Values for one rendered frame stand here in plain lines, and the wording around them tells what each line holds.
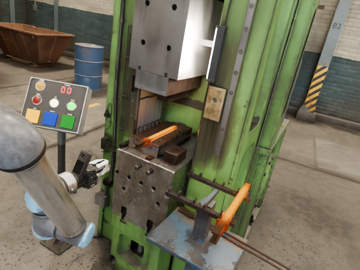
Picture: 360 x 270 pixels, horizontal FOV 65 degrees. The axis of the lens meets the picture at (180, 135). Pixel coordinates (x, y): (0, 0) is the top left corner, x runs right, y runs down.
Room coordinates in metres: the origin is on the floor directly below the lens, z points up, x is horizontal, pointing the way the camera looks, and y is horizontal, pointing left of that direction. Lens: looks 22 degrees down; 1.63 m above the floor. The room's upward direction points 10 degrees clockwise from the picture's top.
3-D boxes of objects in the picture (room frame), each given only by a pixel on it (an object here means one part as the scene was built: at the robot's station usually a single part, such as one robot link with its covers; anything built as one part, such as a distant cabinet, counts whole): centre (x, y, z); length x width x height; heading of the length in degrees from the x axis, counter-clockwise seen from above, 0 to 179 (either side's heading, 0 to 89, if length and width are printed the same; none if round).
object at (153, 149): (1.62, 0.11, 0.96); 0.42 x 0.20 x 0.09; 155
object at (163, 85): (1.62, 0.11, 1.32); 0.42 x 0.20 x 0.10; 155
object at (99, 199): (1.69, 0.47, 0.36); 0.09 x 0.07 x 0.12; 65
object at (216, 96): (1.42, -0.15, 1.27); 0.09 x 0.02 x 0.17; 65
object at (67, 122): (1.46, 0.64, 1.01); 0.07 x 0.05 x 0.07; 90
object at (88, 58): (5.88, 2.13, 0.44); 0.59 x 0.59 x 0.88
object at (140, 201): (1.61, 0.05, 0.69); 0.56 x 0.38 x 0.45; 155
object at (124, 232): (1.61, 0.05, 0.23); 0.55 x 0.37 x 0.47; 155
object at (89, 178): (0.99, 0.37, 0.97); 0.12 x 0.08 x 0.09; 155
